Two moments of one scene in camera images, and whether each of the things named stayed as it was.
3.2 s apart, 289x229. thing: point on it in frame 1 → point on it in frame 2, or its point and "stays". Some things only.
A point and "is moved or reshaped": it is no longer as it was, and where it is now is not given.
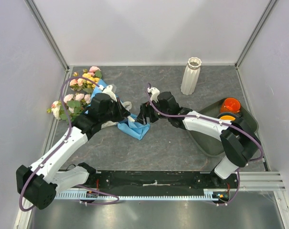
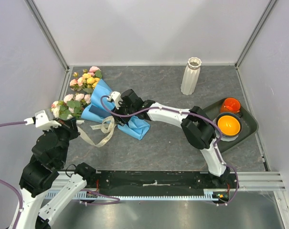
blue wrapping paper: [130, 127] stays
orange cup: [230, 105] stays
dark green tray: [211, 144] stays
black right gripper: [146, 110] → [118, 120]
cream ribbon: [109, 123] is moved or reshaped
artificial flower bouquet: [73, 103] stays
